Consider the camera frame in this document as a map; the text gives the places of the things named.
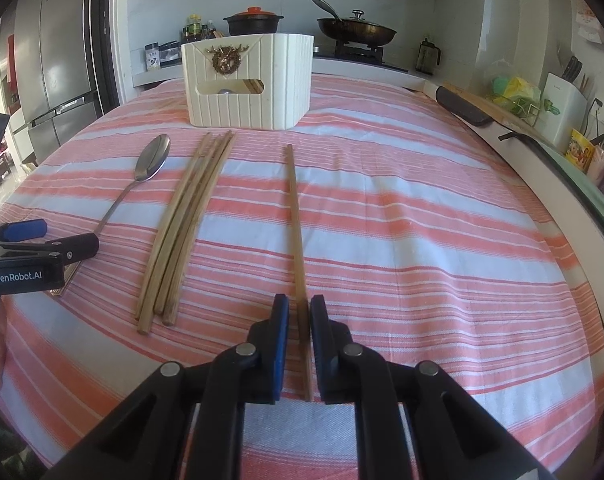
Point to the stainless steel refrigerator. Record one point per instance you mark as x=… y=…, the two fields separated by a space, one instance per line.
x=56 y=60

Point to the black pot with orange lid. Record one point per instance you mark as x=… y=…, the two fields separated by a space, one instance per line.
x=254 y=22

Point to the cream ribbed utensil holder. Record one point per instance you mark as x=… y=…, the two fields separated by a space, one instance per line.
x=282 y=85

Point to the white knife block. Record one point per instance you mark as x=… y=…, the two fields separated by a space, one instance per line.
x=562 y=105

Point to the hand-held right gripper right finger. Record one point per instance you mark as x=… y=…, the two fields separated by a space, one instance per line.
x=318 y=340

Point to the dark sauce bottle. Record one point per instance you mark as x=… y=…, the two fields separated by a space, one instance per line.
x=210 y=30

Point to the yellow cap oil bottle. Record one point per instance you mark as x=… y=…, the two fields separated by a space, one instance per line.
x=194 y=30

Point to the green cutting board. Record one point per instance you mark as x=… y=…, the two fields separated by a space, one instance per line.
x=582 y=195

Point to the black oblong object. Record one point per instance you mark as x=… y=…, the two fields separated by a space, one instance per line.
x=464 y=106

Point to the yellow printed cup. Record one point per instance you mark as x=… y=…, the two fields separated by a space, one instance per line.
x=579 y=152

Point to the black door frame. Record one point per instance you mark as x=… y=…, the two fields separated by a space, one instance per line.
x=109 y=35

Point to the black lid spice jar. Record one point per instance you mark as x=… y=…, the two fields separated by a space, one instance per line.
x=152 y=57

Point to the dark glass pitcher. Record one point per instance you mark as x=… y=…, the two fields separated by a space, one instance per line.
x=428 y=57

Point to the dark wok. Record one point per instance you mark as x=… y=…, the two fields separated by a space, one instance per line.
x=357 y=35

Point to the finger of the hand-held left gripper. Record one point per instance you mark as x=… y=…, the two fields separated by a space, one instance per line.
x=24 y=230
x=81 y=247

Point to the pink cup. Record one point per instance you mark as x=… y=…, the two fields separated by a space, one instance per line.
x=601 y=162

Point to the white wall socket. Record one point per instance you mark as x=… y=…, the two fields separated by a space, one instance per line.
x=598 y=110

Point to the printed wall hanging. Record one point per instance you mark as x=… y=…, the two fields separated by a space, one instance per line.
x=591 y=27

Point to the glass wok lid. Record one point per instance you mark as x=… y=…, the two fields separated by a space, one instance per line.
x=357 y=21

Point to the wooden cutting board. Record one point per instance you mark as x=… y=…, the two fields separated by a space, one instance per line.
x=507 y=117

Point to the black gas stove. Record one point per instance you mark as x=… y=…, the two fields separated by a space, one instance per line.
x=362 y=57

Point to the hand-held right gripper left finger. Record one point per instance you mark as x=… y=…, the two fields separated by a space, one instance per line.
x=281 y=340

